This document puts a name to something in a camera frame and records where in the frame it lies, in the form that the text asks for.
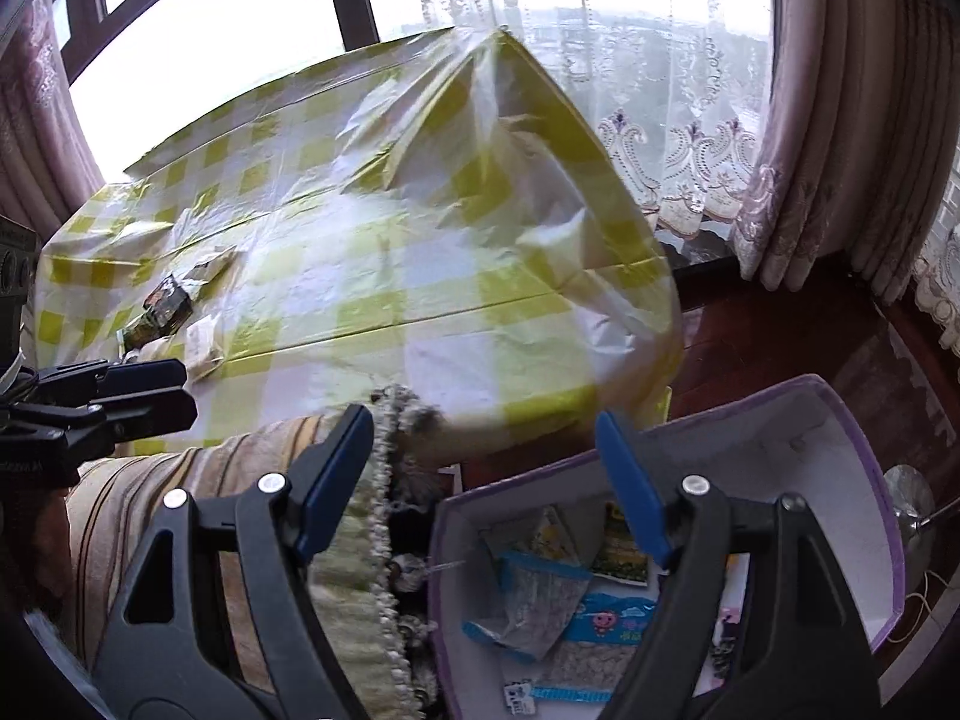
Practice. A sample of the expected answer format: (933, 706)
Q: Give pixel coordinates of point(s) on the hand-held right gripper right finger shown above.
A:
(630, 487)

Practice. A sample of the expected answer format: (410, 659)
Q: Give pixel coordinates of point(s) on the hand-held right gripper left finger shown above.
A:
(330, 480)

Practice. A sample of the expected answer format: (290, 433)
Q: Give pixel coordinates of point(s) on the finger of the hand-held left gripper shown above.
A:
(161, 412)
(150, 373)

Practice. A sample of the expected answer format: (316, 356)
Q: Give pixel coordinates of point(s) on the green pea snack packet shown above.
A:
(144, 331)

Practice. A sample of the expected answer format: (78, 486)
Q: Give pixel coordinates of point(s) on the white bar snack packet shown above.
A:
(202, 337)

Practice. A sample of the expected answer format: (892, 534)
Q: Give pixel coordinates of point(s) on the green yellow label packet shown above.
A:
(621, 551)

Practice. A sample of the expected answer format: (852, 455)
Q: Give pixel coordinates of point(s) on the pale yellow snack packet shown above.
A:
(551, 532)

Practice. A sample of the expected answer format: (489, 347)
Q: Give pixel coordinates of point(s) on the white grey snack packet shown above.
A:
(210, 266)

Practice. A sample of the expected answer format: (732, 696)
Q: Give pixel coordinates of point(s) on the blue white nut snack packet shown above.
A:
(600, 626)

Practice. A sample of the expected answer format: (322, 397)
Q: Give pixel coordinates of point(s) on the silver blue-edged snack packet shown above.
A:
(532, 600)

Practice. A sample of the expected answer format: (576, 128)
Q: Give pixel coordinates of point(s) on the pink black print snack packet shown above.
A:
(726, 619)

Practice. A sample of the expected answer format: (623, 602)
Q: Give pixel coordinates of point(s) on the purple storage box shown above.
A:
(787, 420)

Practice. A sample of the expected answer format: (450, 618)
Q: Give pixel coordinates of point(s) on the small white blue candy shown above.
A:
(523, 694)

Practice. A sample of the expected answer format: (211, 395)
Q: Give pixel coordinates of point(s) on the striped plush blanket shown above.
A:
(150, 495)

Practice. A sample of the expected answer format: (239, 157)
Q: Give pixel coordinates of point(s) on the yellow white checked tablecloth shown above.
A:
(375, 255)

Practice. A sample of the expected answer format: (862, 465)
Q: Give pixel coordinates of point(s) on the silver metal stand base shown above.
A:
(907, 499)

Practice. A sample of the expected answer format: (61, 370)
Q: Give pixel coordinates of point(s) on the white lace curtain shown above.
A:
(600, 90)
(937, 277)

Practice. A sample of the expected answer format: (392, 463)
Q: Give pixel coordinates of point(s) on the pink embroidered drape curtain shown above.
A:
(840, 127)

